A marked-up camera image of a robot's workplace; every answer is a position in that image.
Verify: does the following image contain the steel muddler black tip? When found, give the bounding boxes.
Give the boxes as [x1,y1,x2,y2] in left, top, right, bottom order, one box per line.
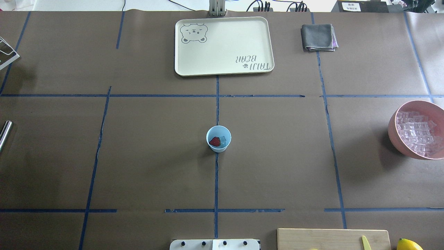
[0,120,13,152]

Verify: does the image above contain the white wire cup rack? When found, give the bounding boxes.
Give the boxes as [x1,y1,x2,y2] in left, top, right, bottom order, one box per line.
[0,37,20,70]

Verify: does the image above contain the aluminium frame post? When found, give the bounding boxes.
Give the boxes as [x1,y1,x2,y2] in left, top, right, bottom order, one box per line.
[209,0,226,16]

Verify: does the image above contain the yellow lemon near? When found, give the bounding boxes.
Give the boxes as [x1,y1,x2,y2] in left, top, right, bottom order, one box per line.
[396,238,423,250]

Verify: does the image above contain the pink bowl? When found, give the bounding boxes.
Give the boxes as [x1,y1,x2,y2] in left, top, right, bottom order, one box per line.
[387,100,444,160]

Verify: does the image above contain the wooden cutting board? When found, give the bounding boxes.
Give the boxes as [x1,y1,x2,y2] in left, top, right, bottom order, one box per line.
[276,228,392,250]

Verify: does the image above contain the small strawberry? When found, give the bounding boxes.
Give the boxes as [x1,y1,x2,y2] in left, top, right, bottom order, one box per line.
[209,136,220,147]

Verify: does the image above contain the light blue paper cup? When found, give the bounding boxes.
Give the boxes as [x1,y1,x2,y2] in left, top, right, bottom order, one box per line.
[206,125,232,152]

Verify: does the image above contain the yellow plastic knife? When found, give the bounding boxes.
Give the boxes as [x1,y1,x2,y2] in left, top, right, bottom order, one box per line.
[361,235,372,250]

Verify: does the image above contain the black box device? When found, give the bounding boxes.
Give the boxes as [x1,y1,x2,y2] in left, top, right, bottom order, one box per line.
[331,0,389,13]

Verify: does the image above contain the folded grey cloth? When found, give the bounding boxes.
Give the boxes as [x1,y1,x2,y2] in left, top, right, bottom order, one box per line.
[301,24,339,52]

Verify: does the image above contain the pile of clear ice cubes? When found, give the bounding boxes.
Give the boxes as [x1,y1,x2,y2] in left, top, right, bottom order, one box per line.
[395,111,444,158]

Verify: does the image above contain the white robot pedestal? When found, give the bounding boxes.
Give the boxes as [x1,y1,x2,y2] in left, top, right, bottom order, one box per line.
[169,239,261,250]

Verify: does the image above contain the clear ice cube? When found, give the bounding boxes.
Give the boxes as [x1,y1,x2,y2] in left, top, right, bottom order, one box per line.
[219,136,227,146]

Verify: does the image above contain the cream bear tray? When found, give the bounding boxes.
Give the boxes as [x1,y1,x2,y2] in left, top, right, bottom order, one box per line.
[174,16,275,76]

